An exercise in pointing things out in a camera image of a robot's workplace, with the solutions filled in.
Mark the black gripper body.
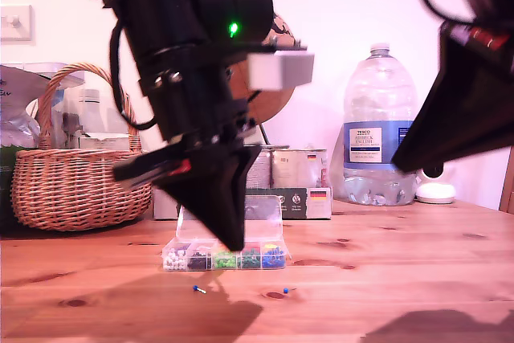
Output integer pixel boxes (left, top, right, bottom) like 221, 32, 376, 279
113, 43, 259, 190

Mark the tin can with red label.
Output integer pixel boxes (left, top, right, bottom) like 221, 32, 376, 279
245, 152, 275, 190

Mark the tin can with flag mark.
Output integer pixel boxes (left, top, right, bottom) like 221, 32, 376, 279
271, 148, 330, 190

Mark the cork globe on metal stand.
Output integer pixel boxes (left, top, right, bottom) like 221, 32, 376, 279
224, 11, 302, 152

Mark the clear plastic pin box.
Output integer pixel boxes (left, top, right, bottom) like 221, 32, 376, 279
161, 194, 291, 272

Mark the cardboard can tray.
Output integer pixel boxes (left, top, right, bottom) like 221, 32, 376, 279
154, 186, 334, 220

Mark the small white cardboard box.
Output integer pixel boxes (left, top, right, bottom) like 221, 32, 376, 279
78, 132, 142, 152

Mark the clear bottle with grey cap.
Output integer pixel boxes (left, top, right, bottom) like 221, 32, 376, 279
78, 88, 120, 135

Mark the large clear water bottle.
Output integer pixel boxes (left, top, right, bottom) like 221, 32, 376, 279
331, 41, 419, 206

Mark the clear plastic packet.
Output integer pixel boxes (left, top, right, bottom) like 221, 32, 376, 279
23, 62, 88, 149

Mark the small white round camera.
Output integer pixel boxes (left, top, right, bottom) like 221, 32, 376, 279
415, 161, 457, 204

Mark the pale grey camera box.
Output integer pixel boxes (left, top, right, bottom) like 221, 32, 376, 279
224, 42, 315, 92

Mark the wicker basket with handle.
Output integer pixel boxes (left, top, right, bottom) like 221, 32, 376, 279
10, 62, 154, 232

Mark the white light switch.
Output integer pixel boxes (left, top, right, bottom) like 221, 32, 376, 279
0, 4, 33, 42

